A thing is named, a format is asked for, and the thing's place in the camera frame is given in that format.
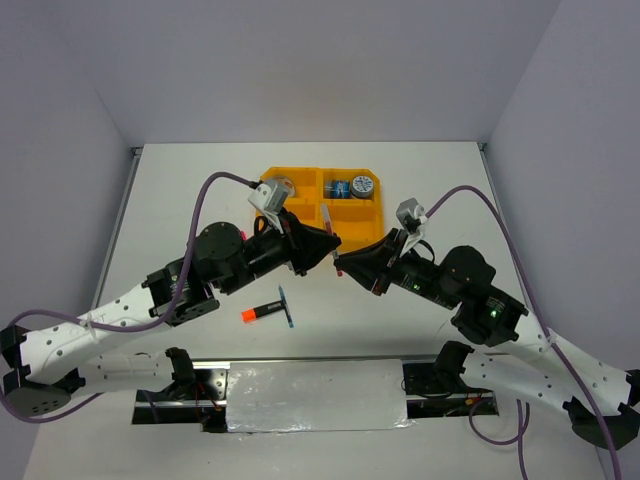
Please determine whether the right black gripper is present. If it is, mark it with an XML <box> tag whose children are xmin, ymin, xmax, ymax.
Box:
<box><xmin>333</xmin><ymin>226</ymin><xmax>458</xmax><ymax>309</ymax></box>

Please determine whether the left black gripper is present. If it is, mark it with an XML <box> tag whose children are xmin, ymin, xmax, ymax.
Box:
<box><xmin>219</xmin><ymin>206</ymin><xmax>341</xmax><ymax>295</ymax></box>

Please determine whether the red pen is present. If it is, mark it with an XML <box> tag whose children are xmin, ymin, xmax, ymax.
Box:
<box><xmin>320</xmin><ymin>203</ymin><xmax>339</xmax><ymax>260</ymax></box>

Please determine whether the silver clear tape roll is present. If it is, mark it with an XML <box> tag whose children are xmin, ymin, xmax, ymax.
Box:
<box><xmin>273</xmin><ymin>175</ymin><xmax>296</xmax><ymax>198</ymax></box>

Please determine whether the orange cap black highlighter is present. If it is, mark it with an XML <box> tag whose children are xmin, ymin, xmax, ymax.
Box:
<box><xmin>241</xmin><ymin>301</ymin><xmax>285</xmax><ymax>323</ymax></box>

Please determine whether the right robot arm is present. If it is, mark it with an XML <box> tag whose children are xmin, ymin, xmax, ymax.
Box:
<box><xmin>334</xmin><ymin>229</ymin><xmax>639</xmax><ymax>449</ymax></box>

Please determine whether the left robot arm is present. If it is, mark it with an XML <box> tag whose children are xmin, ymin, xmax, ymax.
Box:
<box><xmin>1</xmin><ymin>211</ymin><xmax>341</xmax><ymax>423</ymax></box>

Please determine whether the blue pen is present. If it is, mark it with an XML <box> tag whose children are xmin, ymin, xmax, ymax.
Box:
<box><xmin>278</xmin><ymin>285</ymin><xmax>294</xmax><ymax>329</ymax></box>

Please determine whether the yellow four-compartment organizer tray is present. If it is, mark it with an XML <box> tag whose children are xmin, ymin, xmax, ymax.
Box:
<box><xmin>261</xmin><ymin>167</ymin><xmax>385</xmax><ymax>253</ymax></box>

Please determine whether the silver foil covered panel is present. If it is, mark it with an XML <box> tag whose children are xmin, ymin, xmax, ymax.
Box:
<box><xmin>226</xmin><ymin>359</ymin><xmax>410</xmax><ymax>433</ymax></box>

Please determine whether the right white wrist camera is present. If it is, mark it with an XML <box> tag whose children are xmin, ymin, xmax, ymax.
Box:
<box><xmin>396</xmin><ymin>198</ymin><xmax>428</xmax><ymax>256</ymax></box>

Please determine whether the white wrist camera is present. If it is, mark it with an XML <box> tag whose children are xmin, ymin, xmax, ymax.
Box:
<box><xmin>248</xmin><ymin>178</ymin><xmax>289</xmax><ymax>230</ymax></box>
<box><xmin>396</xmin><ymin>198</ymin><xmax>428</xmax><ymax>256</ymax></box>

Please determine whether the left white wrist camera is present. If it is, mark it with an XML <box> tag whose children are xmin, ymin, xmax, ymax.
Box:
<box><xmin>248</xmin><ymin>178</ymin><xmax>289</xmax><ymax>230</ymax></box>

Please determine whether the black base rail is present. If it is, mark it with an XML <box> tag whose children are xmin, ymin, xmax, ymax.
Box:
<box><xmin>132</xmin><ymin>357</ymin><xmax>498</xmax><ymax>434</ymax></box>

